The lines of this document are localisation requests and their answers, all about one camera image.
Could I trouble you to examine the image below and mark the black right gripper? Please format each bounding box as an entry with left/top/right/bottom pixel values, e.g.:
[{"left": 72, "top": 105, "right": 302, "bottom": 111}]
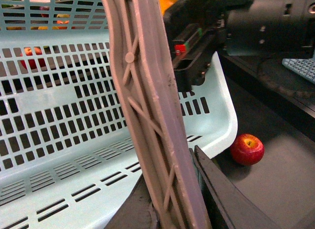
[{"left": 163, "top": 0, "right": 249, "bottom": 92}]

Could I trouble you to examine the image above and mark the yellow mango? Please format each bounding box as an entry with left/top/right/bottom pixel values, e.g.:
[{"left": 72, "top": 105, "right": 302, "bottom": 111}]
[{"left": 159, "top": 0, "right": 178, "bottom": 15}]

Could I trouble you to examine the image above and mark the light blue plastic basket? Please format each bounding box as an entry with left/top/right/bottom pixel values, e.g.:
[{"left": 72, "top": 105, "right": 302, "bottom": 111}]
[{"left": 0, "top": 0, "right": 238, "bottom": 229}]

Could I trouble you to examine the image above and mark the grey plastic basket right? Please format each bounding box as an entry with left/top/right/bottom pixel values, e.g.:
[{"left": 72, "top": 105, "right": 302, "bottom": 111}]
[{"left": 282, "top": 58, "right": 315, "bottom": 84}]

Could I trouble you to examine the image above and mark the red apple near mango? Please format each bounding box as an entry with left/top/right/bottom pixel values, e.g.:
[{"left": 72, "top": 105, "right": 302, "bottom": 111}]
[{"left": 229, "top": 133, "right": 265, "bottom": 166}]

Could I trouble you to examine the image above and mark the red apple on shelf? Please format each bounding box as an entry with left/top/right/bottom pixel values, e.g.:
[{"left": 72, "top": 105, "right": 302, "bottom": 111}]
[{"left": 21, "top": 47, "right": 46, "bottom": 69}]

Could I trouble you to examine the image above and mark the black metal shelf frame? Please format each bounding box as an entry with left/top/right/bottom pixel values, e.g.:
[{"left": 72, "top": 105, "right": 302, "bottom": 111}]
[{"left": 193, "top": 56, "right": 315, "bottom": 229}]

